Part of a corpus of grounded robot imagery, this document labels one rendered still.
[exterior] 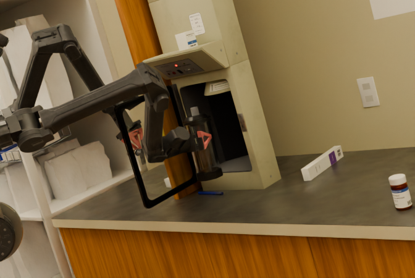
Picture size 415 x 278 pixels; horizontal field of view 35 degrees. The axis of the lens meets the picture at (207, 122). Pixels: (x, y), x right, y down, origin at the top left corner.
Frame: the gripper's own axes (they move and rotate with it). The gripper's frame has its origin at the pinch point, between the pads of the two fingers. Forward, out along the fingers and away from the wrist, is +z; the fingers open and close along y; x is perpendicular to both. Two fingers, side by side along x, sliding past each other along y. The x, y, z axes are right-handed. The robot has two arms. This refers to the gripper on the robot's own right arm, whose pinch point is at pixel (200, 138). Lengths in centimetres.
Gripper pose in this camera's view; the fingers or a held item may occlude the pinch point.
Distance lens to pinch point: 245.8
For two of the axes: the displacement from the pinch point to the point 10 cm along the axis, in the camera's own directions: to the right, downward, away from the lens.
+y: -7.4, 1.1, 6.6
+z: 6.3, -2.2, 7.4
